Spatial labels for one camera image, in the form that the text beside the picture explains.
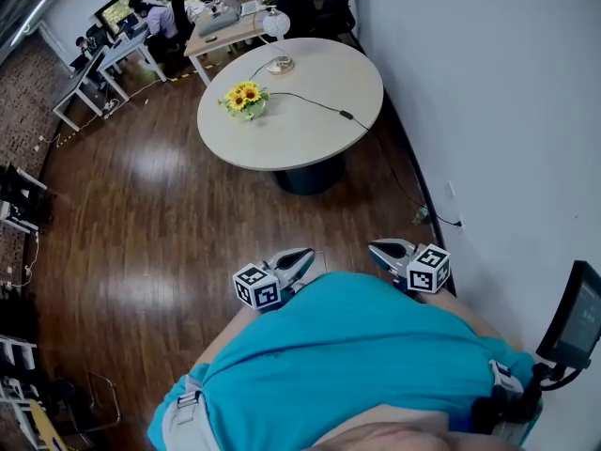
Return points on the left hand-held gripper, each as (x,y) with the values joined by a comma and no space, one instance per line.
(257,289)

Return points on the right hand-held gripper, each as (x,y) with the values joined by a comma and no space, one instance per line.
(429,270)

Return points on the globe desk lamp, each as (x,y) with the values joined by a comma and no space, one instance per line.
(274,24)

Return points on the person's right forearm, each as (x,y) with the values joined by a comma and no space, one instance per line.
(460,310)

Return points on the person's left forearm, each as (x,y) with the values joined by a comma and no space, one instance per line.
(225,341)

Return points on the ceiling tube light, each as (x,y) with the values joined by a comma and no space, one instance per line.
(30,19)

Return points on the green crumpled wrapper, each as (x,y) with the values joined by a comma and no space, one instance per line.
(421,216)

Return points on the person's teal shirt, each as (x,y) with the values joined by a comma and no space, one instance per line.
(352,346)

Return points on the sunflowers in white pot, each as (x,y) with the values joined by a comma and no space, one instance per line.
(244,94)

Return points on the round beige table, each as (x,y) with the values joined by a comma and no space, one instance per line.
(319,78)

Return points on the black metal chair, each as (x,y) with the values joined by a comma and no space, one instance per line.
(105,393)

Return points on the light wooden office desk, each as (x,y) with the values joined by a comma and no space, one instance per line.
(225,39)

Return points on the white power strip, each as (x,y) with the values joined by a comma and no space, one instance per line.
(110,106)

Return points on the grey padded sleeve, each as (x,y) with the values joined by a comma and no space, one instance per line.
(218,22)

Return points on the white office desk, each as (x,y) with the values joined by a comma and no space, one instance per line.
(124,47)
(80,80)

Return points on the white shelf rack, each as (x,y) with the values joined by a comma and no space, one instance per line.
(16,369)
(21,191)

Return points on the yellow board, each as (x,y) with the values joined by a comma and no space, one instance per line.
(47,428)

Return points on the white wall outlet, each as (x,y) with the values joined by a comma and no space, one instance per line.
(460,222)

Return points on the black screen on mount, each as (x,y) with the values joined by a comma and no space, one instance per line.
(577,313)

